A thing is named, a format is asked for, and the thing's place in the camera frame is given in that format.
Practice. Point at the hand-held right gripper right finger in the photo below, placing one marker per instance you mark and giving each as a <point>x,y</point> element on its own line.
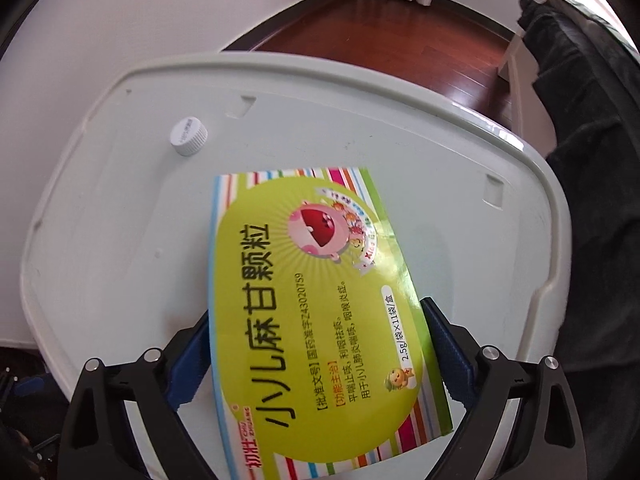
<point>450,345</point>

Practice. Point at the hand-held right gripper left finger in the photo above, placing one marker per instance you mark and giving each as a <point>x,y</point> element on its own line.
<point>190,360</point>

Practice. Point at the green striped medicine box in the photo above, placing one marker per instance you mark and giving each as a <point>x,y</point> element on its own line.
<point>320,320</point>

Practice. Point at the dark object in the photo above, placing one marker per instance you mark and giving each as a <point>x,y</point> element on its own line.
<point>25,410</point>

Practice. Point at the white bottle cap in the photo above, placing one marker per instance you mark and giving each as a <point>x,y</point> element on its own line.
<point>189,136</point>

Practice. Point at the black cloth cover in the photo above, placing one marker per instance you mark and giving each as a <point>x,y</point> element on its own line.
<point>595,160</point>

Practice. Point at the white furniture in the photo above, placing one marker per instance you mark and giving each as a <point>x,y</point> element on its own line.
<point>530,100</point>

